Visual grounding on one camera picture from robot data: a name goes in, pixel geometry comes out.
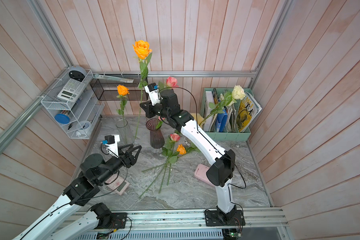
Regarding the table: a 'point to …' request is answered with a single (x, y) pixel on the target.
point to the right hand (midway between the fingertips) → (139, 104)
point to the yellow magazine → (248, 109)
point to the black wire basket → (107, 90)
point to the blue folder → (221, 122)
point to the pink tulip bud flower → (159, 124)
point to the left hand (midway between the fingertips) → (137, 148)
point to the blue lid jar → (62, 118)
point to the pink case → (200, 174)
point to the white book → (209, 99)
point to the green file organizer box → (228, 112)
